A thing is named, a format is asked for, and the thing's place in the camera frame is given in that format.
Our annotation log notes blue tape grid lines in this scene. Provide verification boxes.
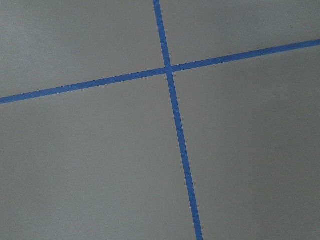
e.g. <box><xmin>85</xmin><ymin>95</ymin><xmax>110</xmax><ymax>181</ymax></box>
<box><xmin>0</xmin><ymin>0</ymin><xmax>320</xmax><ymax>240</ymax></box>

